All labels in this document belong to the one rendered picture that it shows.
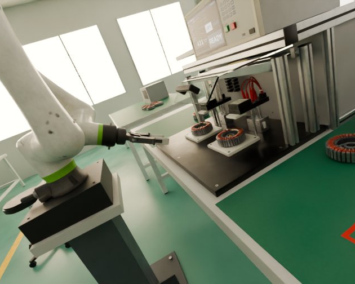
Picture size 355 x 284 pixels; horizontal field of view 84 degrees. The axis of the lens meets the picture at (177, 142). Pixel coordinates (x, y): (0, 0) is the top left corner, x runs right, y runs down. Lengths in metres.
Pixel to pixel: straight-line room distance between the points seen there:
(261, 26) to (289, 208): 0.53
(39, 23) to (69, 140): 5.06
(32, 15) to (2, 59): 5.01
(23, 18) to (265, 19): 5.32
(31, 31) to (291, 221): 5.57
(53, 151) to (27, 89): 0.19
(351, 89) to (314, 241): 0.60
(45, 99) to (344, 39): 0.93
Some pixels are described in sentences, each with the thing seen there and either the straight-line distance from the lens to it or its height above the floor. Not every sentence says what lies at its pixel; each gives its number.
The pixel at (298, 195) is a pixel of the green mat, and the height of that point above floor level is 0.75.
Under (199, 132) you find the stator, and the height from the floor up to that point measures 0.80.
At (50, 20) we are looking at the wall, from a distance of 5.66.
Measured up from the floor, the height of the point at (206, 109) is 0.89.
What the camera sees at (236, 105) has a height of 0.92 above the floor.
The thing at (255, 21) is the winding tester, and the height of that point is 1.16.
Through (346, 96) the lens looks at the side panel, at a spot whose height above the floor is 0.83.
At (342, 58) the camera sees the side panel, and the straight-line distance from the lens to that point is 0.87.
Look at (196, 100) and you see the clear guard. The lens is 0.59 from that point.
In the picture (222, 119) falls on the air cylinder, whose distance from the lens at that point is 1.05.
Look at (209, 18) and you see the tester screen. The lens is 0.94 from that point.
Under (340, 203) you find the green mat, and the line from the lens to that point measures 0.55.
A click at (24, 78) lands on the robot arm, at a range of 0.71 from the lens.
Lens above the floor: 1.12
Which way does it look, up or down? 20 degrees down
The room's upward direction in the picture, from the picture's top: 21 degrees counter-clockwise
